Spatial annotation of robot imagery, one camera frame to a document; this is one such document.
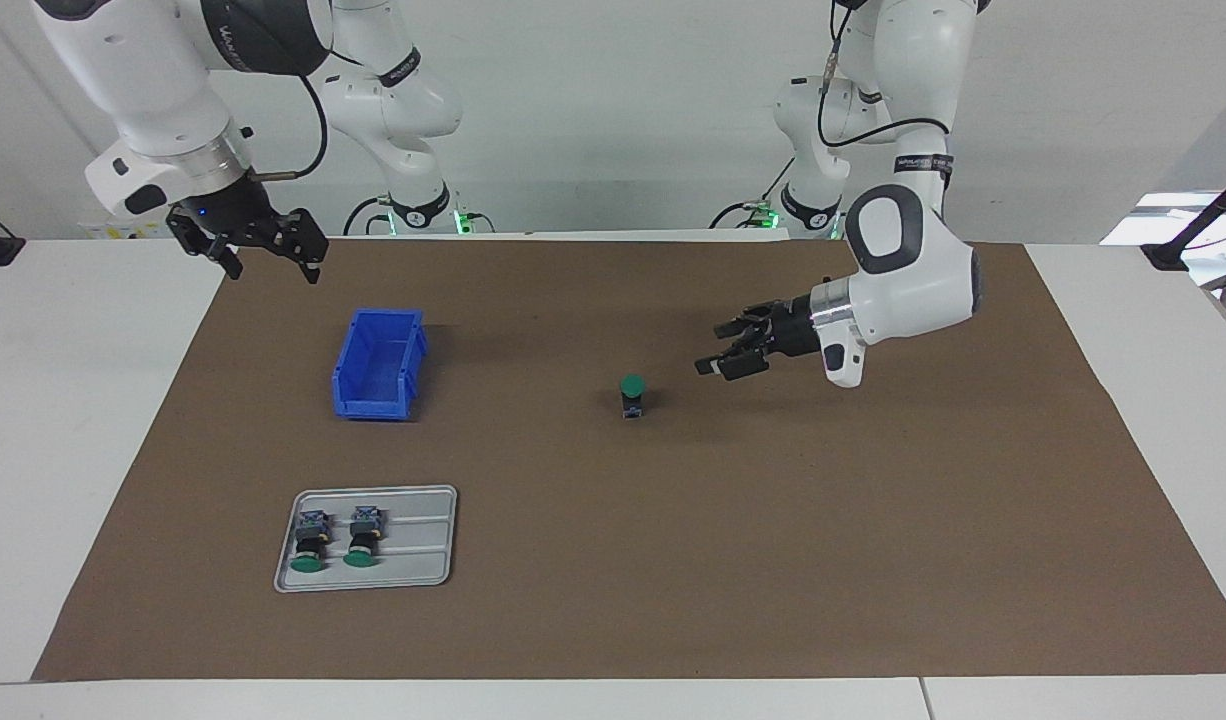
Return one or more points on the white wall box yellow label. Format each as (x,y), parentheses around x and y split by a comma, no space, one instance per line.
(108,228)

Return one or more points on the silver metal tray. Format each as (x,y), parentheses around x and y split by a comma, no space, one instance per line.
(418,540)

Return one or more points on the blue plastic storage bin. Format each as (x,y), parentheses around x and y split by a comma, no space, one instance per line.
(378,360)

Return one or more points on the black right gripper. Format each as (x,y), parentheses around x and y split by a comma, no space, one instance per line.
(238,215)

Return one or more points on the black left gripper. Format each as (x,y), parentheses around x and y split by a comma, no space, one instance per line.
(795,330)

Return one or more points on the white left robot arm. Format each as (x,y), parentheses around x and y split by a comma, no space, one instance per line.
(913,270)

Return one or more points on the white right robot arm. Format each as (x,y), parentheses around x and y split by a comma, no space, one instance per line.
(153,80)

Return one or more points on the green lit base connector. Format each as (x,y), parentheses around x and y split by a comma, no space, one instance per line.
(463,222)
(763,215)

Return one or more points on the green push button switch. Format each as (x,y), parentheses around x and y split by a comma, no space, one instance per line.
(308,550)
(632,390)
(361,545)

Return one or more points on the brown table mat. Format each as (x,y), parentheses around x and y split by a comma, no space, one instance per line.
(723,520)

